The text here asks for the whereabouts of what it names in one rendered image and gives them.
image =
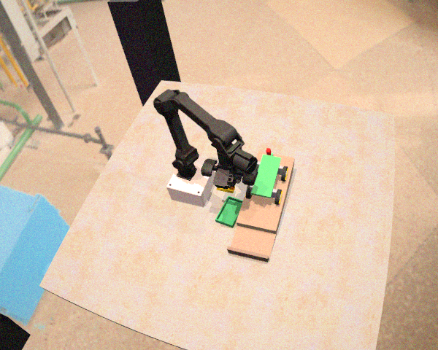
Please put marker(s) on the tan wooden ramp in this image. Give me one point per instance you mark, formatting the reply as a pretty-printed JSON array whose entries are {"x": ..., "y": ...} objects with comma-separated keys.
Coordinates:
[{"x": 259, "y": 219}]

